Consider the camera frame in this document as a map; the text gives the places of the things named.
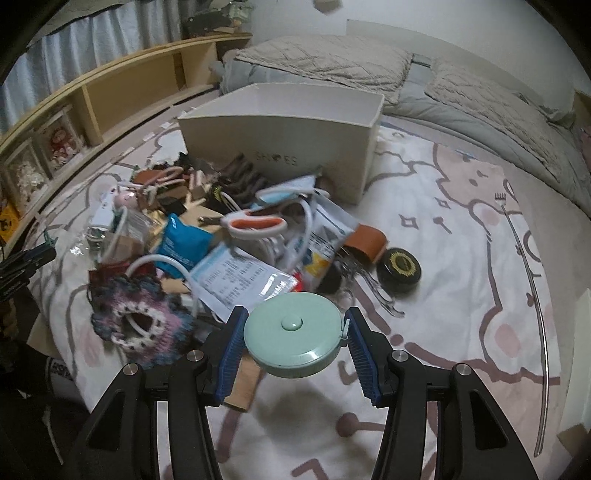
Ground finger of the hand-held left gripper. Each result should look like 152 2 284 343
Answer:
21 246 57 271

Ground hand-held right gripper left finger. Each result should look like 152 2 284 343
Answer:
69 305 250 480

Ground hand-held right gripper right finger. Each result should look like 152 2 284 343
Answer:
344 306 541 480

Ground light wooden board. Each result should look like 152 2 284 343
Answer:
224 353 262 411

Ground mint green tape measure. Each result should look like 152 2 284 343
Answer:
244 295 352 378

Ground purple blue crocheted scrunchie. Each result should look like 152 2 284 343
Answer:
89 272 197 370

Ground white flexible tube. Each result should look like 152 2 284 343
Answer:
124 255 200 324

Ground white storage box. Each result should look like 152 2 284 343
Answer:
177 82 385 205

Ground clear hair claw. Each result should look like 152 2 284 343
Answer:
362 272 407 319

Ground silver foil document pouch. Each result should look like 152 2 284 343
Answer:
189 244 296 319

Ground figurine display case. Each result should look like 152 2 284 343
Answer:
39 117 87 168
4 148 48 209

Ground black round tin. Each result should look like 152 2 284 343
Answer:
376 248 423 296

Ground brown leather roll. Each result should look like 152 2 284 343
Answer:
344 224 387 268

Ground blue snack packet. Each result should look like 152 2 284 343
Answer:
154 213 213 273

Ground clear zip bag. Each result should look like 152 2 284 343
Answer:
295 198 358 287

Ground blue face mask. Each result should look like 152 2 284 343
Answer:
256 175 315 208

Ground wooden bedside shelf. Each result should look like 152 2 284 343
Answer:
0 32 254 241

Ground grey curtain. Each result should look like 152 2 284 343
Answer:
0 0 185 107

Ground grey duvet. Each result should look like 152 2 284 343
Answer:
219 53 591 213

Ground beige quilted blanket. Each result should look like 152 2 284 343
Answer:
425 60 591 181
235 34 414 104

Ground dark bag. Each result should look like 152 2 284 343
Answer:
182 11 237 38

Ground pink doll keychain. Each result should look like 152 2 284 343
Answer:
112 184 139 212

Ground orange handled white scissors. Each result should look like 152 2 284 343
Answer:
221 209 288 241

